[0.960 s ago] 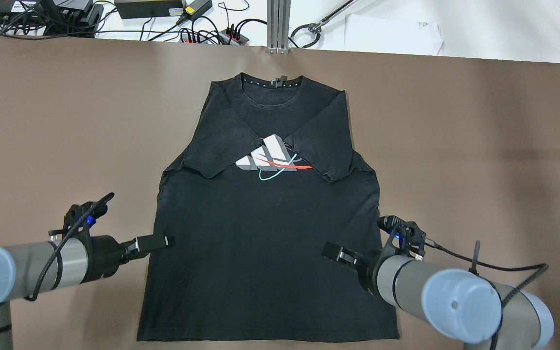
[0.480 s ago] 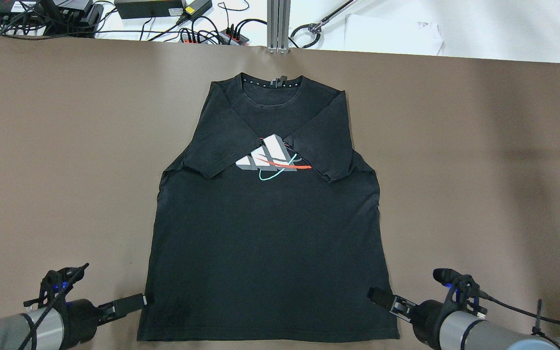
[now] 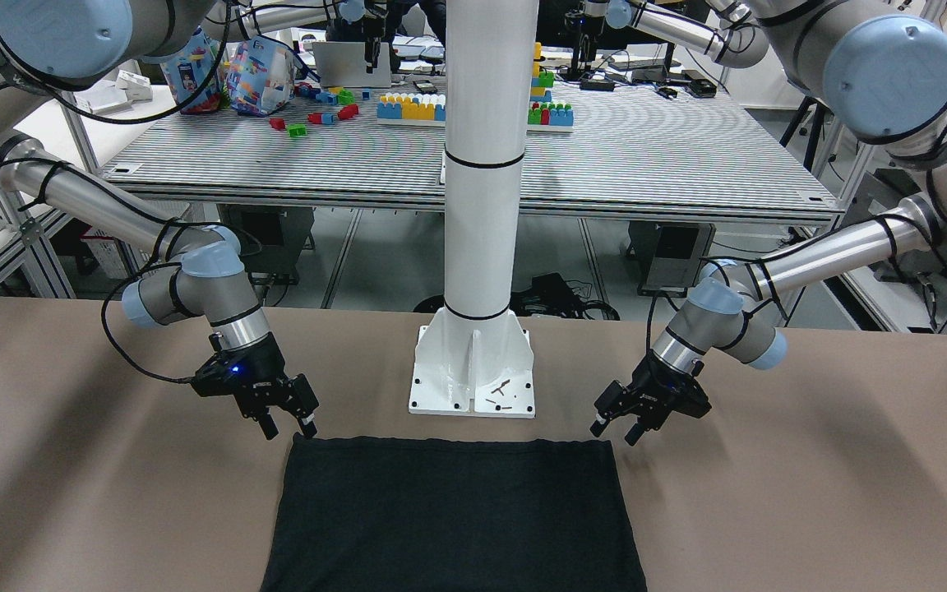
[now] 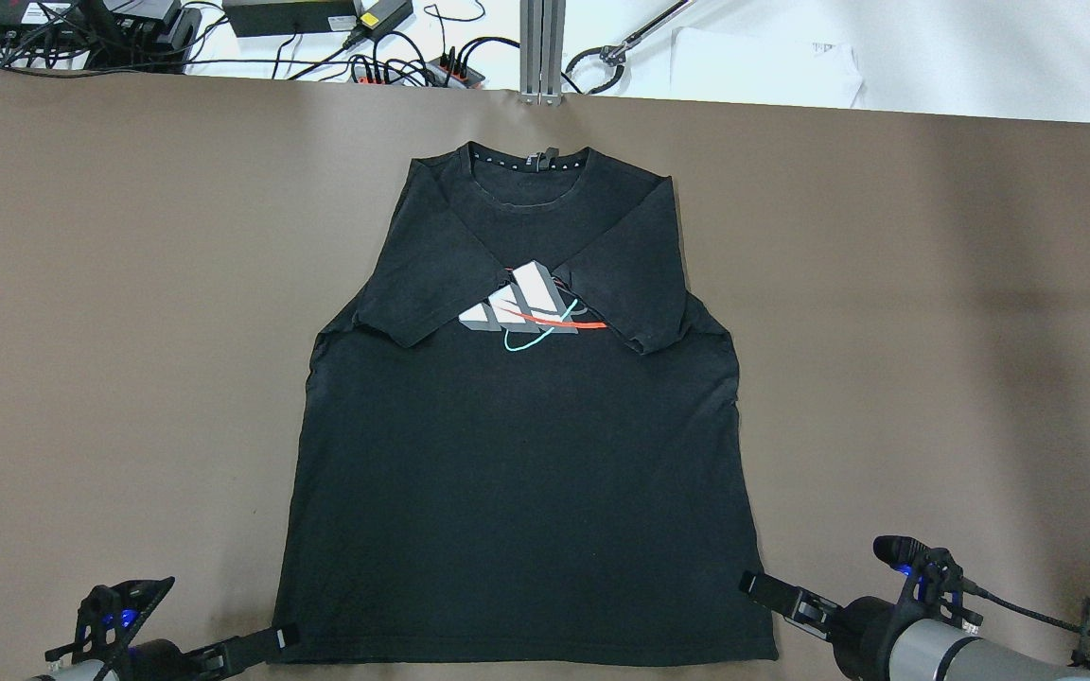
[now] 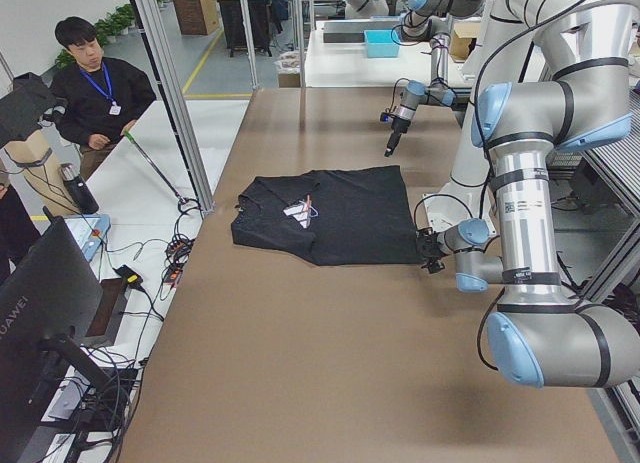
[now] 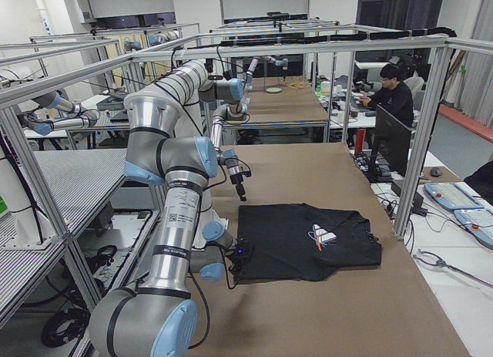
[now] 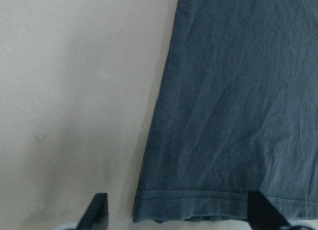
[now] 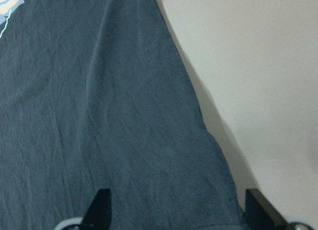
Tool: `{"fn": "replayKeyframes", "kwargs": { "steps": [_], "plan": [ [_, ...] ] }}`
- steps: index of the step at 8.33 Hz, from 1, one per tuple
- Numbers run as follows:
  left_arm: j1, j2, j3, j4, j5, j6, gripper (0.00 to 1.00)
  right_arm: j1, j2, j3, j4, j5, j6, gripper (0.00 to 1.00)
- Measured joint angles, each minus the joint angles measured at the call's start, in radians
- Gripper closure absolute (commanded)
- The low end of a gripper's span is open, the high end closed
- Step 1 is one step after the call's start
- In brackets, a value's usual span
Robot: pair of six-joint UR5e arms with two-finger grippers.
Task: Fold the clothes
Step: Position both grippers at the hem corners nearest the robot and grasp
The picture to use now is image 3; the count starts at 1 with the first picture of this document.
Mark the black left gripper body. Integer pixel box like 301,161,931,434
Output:
594,353,713,428

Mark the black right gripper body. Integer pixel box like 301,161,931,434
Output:
191,333,319,421

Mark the black printed t-shirt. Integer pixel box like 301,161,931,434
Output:
261,436,647,591

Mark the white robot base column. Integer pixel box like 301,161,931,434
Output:
409,1,538,419

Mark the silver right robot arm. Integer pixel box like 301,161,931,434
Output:
0,1,318,439

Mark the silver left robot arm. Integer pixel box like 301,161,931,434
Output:
582,1,947,445

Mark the grey slatted work table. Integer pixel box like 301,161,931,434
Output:
101,83,843,226

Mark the colourful toy block set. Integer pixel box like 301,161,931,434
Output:
375,41,575,132

